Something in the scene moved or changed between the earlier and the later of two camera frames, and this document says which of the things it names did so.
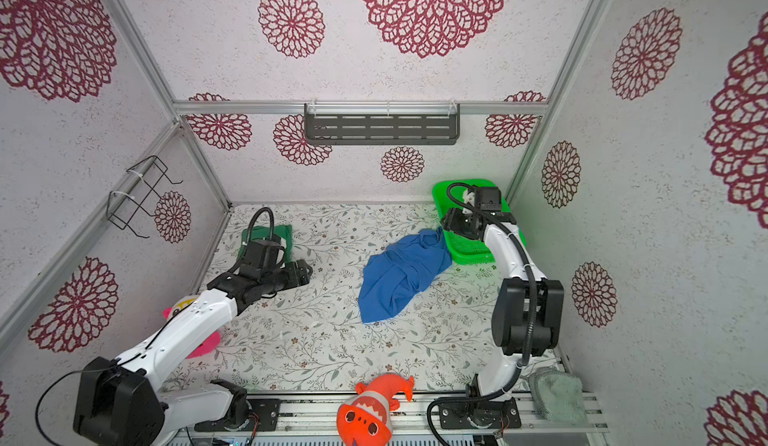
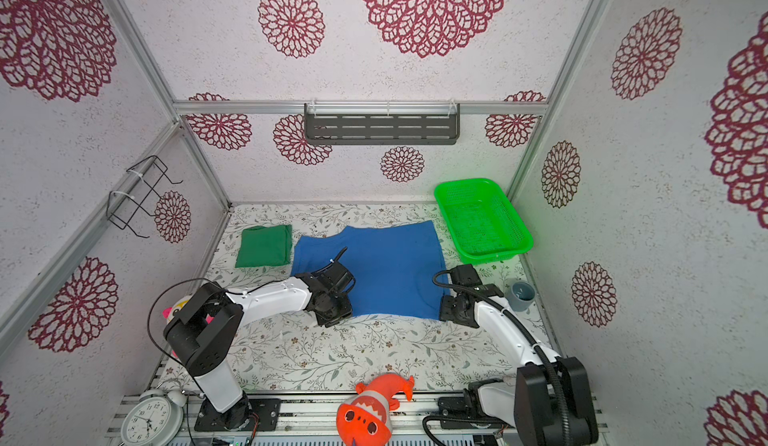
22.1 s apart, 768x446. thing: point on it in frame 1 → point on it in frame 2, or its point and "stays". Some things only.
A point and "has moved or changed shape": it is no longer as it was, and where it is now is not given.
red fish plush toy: [365, 419] stays
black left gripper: [298, 275] → [347, 311]
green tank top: [284, 232] stays
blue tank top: [394, 272] has moved or changed shape
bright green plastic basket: [470, 195] stays
